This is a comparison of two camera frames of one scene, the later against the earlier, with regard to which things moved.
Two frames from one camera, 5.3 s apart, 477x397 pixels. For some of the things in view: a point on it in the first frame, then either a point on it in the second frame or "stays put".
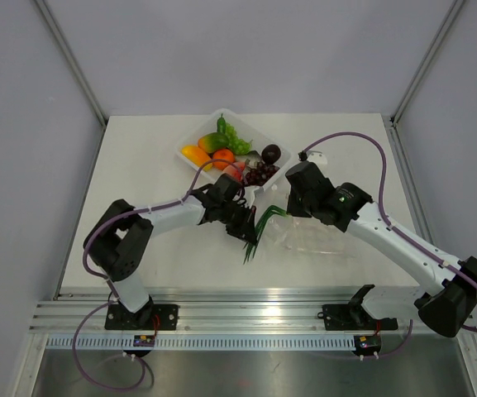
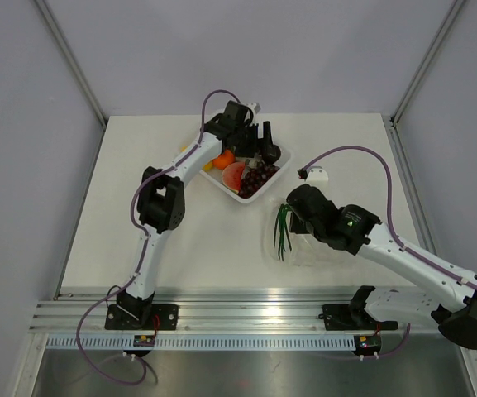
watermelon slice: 235,169 stays put
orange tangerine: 222,154 stays put
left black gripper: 245,229 -> 257,145
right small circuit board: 366,345 stays put
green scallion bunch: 250,249 -> 283,235
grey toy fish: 250,158 stays put
